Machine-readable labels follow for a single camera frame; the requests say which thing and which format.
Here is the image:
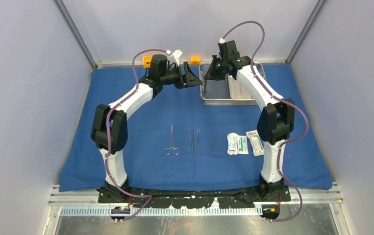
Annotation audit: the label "green white sterile packet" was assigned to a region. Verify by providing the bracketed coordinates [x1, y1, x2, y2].
[237, 136, 249, 155]

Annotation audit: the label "purple cable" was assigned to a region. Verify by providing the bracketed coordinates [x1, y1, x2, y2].
[103, 48, 173, 222]
[219, 21, 310, 223]

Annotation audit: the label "aluminium frame rail right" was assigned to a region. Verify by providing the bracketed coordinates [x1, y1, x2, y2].
[285, 0, 327, 65]

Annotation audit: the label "aluminium front rail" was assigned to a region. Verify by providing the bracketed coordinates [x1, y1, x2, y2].
[48, 183, 344, 216]

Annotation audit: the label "steel forceps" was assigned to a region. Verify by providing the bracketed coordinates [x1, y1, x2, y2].
[189, 130, 194, 154]

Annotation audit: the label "white gauze roll packet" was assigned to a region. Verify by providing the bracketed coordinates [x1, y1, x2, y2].
[227, 133, 238, 155]

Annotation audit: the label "small orange toy block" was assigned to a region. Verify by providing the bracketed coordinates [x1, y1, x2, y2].
[190, 56, 201, 65]

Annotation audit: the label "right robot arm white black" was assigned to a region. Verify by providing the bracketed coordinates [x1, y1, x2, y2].
[204, 39, 295, 201]

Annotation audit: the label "blue surgical wrap cloth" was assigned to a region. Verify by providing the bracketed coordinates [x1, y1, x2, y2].
[58, 64, 334, 192]

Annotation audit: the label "aluminium frame post left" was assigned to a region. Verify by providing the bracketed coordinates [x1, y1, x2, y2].
[53, 0, 99, 70]

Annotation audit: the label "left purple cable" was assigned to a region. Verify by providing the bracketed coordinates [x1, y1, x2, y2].
[103, 48, 173, 222]

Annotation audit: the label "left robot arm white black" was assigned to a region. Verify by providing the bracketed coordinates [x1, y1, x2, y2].
[91, 54, 202, 203]

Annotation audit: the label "wire mesh steel tray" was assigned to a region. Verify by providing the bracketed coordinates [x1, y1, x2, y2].
[199, 63, 271, 110]

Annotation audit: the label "steel hemostat ring handles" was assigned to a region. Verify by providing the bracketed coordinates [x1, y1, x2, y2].
[164, 125, 179, 155]

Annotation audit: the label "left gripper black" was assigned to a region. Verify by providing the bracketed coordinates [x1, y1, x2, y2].
[160, 62, 202, 90]

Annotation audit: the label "pointed steel tweezers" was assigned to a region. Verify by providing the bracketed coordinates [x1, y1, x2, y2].
[210, 133, 215, 154]

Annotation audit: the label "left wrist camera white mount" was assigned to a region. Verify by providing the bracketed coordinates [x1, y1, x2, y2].
[166, 49, 183, 67]

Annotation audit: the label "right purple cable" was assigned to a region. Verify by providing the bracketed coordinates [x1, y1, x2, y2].
[219, 21, 310, 223]

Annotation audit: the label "blunt steel tweezers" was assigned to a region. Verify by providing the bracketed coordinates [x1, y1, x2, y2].
[197, 128, 200, 152]

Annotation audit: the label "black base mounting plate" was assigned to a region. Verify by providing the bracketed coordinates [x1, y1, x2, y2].
[97, 185, 291, 209]

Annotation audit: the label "yellow toy block large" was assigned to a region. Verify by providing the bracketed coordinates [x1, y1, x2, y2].
[142, 55, 152, 69]

